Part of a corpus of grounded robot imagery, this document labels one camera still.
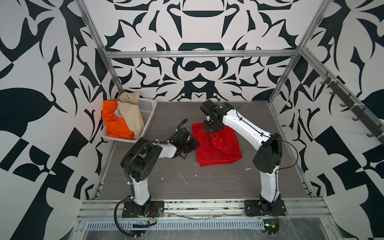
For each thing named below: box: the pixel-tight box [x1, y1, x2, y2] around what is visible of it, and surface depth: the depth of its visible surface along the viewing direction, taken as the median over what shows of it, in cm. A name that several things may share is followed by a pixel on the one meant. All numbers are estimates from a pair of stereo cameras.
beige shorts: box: [114, 91, 145, 139], surface depth 95 cm
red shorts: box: [192, 122, 243, 167], surface depth 90 cm
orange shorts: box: [102, 99, 146, 140], surface depth 94 cm
